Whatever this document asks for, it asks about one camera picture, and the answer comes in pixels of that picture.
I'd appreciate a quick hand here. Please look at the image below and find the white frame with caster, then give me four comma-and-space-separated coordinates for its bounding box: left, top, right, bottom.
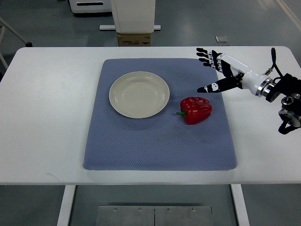
0, 16, 33, 69

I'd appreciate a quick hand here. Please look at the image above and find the red bell pepper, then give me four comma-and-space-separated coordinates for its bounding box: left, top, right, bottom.
176, 97, 213, 125

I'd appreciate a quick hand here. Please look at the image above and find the cream round plate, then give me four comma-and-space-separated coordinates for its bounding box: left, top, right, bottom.
109, 71, 170, 119

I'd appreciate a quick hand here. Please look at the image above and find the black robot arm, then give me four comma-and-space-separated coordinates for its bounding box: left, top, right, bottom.
262, 48, 301, 135

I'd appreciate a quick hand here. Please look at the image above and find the blue textured mat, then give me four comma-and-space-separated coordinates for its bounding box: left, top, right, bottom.
83, 58, 237, 171

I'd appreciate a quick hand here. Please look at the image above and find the white pillar stand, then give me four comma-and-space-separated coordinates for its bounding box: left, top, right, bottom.
99, 0, 161, 33

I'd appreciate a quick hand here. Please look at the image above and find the cardboard box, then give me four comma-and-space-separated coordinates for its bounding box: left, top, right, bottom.
117, 33, 151, 47

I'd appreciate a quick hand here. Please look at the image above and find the white machine cabinet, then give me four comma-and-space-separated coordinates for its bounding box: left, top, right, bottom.
68, 0, 111, 14

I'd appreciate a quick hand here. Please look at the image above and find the white table leg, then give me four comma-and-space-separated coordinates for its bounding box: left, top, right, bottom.
57, 185, 76, 226
230, 184, 250, 226

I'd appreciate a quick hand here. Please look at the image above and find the small grey floor plate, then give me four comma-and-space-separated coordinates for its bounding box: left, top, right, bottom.
215, 36, 229, 43

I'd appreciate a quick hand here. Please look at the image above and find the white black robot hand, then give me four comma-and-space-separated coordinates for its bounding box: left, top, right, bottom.
197, 48, 272, 97

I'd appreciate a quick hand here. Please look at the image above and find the right white table leg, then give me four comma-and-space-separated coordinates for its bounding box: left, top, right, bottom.
230, 184, 250, 226

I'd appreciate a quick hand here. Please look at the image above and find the left white table leg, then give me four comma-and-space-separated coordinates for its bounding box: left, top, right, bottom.
57, 185, 76, 226

